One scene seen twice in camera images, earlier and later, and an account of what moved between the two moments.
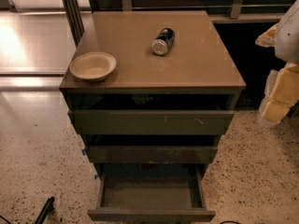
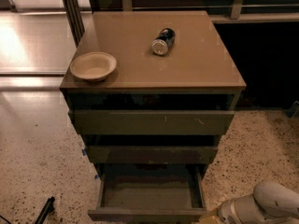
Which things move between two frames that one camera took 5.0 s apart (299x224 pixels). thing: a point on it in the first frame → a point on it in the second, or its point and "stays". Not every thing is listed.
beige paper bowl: [92, 66] stays
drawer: [106, 154] stays
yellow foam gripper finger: [268, 38] → [210, 218]
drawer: [150, 192] stays
